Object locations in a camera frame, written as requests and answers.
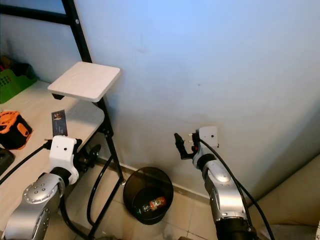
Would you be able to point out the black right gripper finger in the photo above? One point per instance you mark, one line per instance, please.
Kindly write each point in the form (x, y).
(182, 145)

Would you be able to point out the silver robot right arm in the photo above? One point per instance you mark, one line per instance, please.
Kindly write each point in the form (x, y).
(225, 195)

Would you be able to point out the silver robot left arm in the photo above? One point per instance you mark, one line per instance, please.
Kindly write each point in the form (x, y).
(37, 200)

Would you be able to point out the dark blue card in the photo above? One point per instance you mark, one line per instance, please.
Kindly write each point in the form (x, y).
(60, 123)

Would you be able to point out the black mesh waste bin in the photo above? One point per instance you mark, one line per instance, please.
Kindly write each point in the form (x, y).
(135, 185)

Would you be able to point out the orange label bottle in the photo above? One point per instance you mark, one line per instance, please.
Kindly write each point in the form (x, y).
(155, 204)

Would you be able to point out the orange black case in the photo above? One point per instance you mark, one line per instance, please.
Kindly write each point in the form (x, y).
(15, 130)

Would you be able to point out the small white wooden shelf board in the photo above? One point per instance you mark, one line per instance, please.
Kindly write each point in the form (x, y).
(85, 80)

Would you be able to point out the black gamepad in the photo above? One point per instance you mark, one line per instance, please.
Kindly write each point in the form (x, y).
(6, 160)

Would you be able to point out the green plastic basket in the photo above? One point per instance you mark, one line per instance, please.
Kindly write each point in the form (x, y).
(15, 85)

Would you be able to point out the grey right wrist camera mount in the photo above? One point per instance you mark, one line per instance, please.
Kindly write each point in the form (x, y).
(209, 135)

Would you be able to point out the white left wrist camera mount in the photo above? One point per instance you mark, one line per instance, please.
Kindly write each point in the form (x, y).
(64, 150)

